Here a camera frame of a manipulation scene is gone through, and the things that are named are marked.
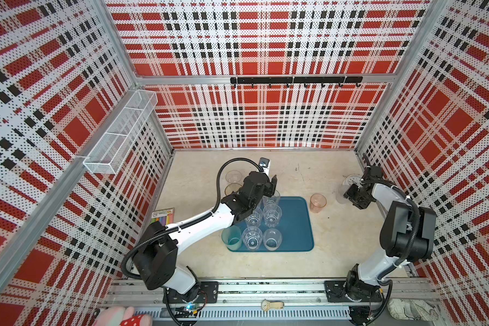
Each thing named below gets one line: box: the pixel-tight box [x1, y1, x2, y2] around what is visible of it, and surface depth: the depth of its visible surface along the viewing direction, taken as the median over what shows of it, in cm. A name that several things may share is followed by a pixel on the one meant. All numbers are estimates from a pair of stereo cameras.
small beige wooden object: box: [260, 298, 285, 312], surface depth 71 cm
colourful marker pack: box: [149, 207, 175, 227], surface depth 95 cm
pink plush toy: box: [93, 306, 153, 326], surface depth 66 cm
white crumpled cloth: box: [387, 298, 440, 322], surface depth 69 cm
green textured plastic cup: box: [221, 225, 243, 251], surface depth 82 cm
